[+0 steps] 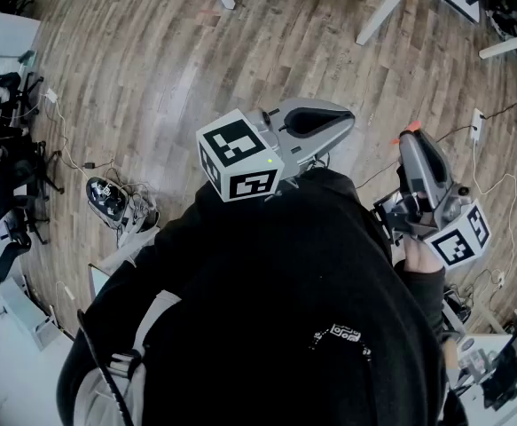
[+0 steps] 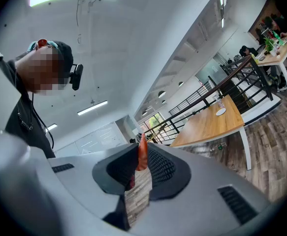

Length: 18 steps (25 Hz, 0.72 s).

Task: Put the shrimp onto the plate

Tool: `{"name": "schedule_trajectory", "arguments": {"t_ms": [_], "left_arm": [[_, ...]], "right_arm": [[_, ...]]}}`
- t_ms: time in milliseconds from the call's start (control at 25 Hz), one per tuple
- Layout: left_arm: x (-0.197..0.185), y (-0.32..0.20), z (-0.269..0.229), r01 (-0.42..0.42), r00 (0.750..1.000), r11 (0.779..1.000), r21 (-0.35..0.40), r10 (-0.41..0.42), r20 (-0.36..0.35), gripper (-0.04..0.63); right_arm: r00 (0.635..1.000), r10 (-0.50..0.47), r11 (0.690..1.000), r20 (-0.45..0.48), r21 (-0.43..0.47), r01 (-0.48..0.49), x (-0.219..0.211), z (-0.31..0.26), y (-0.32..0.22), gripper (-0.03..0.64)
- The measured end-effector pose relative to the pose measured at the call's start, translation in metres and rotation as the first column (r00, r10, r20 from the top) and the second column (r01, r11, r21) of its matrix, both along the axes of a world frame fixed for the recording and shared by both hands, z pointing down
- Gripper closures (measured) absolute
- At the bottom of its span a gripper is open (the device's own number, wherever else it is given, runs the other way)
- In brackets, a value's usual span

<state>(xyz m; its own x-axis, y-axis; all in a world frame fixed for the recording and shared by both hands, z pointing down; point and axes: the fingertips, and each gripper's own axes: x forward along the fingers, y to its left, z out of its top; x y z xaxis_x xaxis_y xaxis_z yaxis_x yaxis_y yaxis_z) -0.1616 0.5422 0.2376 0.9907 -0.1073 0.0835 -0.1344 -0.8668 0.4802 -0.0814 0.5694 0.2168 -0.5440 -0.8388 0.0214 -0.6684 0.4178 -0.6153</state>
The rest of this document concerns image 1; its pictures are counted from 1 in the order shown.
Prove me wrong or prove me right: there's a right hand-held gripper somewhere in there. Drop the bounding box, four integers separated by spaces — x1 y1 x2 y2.
372 120 493 268

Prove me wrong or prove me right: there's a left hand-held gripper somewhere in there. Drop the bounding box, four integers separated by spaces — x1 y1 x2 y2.
195 98 356 203

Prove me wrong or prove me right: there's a person's right forearm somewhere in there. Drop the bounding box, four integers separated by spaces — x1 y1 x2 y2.
393 235 448 350

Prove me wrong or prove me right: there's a person's black hoodie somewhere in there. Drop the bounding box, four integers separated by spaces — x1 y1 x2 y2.
56 166 470 426

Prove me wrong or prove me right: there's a small white power strip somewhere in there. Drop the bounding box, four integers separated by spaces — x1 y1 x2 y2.
55 280 78 302

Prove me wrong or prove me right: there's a long white cable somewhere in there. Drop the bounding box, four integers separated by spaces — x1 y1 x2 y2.
470 139 517 286

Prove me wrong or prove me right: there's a grey bag with cables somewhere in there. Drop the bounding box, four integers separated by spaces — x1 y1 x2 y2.
84 175 161 240

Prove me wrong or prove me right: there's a black cable on strap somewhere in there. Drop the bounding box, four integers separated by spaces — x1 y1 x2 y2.
75 309 136 426

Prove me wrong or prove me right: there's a grey shoulder strap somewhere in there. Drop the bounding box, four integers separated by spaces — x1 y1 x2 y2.
74 288 184 426

